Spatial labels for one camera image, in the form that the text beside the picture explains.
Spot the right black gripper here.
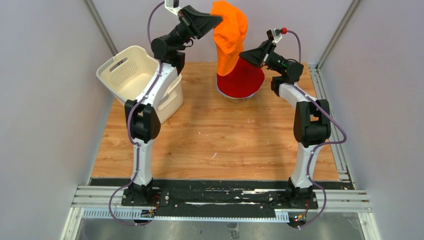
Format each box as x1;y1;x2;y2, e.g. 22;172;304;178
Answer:
237;40;287;75

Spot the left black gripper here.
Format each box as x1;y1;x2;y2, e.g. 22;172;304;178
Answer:
167;6;222;51

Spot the red bucket hat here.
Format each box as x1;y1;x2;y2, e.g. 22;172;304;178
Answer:
216;58;265;98

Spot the orange bucket hat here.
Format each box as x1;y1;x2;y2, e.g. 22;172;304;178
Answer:
210;0;248;76

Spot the purple bucket hat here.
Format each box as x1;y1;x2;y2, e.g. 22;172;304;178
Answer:
219;91;256;101

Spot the wooden hat stand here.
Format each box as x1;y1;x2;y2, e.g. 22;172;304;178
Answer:
228;97;251;103

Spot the white plastic basket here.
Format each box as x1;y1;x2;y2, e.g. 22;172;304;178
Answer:
96;45;184;123

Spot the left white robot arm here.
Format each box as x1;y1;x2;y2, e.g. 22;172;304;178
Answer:
124;0;223;207

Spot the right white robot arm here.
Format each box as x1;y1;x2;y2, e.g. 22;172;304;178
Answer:
239;40;331;209

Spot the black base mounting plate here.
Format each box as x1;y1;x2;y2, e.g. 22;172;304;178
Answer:
90;178;318;220

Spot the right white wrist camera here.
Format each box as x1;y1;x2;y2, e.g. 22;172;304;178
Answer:
266;28;284;45

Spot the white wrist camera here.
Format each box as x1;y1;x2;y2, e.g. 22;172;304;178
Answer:
164;0;181;16
266;28;284;45

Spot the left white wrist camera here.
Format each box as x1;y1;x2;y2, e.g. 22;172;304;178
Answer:
164;0;181;16

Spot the aluminium frame rail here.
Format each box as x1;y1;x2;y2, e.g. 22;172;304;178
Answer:
71;186;381;240

